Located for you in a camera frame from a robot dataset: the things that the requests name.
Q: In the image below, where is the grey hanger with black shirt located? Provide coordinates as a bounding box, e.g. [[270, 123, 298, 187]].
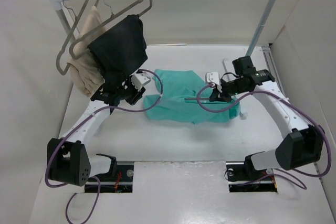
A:
[[69, 0, 153, 60]]

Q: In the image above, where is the grey hanger with beige shirt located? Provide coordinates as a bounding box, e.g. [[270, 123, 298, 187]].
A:
[[55, 0, 89, 76]]

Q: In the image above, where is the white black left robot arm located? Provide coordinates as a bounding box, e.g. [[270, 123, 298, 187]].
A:
[[45, 69, 151, 188]]

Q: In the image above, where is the black shirt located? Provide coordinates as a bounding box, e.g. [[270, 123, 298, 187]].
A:
[[88, 15, 148, 88]]

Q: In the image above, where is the teal t shirt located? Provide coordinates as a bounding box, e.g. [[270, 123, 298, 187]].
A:
[[146, 69, 240, 124]]

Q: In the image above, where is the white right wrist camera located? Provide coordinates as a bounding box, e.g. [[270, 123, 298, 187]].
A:
[[205, 72, 221, 88]]

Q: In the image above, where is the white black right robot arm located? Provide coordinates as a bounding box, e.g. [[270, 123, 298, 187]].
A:
[[205, 56, 324, 180]]

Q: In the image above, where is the beige shirt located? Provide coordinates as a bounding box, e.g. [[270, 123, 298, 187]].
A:
[[68, 6, 106, 97]]

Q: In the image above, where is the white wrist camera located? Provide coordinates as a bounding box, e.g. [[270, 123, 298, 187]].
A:
[[205, 72, 221, 88], [131, 72, 151, 90]]

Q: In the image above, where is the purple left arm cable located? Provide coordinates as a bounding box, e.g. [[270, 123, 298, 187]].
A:
[[44, 69, 164, 224]]

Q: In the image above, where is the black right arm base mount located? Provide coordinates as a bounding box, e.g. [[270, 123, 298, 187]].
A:
[[224, 156, 278, 193]]

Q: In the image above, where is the grey clothes hanger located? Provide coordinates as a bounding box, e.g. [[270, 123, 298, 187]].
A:
[[184, 98, 210, 103]]

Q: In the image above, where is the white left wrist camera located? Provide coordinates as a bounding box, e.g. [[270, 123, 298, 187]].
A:
[[131, 72, 151, 90]]

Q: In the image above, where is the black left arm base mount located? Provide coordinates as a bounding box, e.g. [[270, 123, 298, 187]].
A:
[[84, 154, 134, 194]]

